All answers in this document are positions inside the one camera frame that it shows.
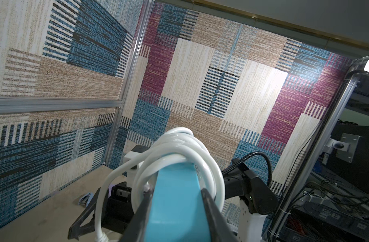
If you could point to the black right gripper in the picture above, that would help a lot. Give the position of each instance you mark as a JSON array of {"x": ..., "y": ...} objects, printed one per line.
[{"x": 117, "y": 212}]

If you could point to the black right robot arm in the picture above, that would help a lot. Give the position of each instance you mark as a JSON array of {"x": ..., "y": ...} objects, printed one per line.
[{"x": 256, "y": 199}]

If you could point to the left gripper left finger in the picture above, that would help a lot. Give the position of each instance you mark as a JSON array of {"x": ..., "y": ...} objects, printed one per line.
[{"x": 136, "y": 230}]

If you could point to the teal power strip with cord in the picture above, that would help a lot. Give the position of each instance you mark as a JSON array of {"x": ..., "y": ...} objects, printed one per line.
[{"x": 177, "y": 167}]

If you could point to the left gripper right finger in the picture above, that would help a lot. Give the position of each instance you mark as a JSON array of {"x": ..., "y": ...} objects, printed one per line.
[{"x": 219, "y": 229}]

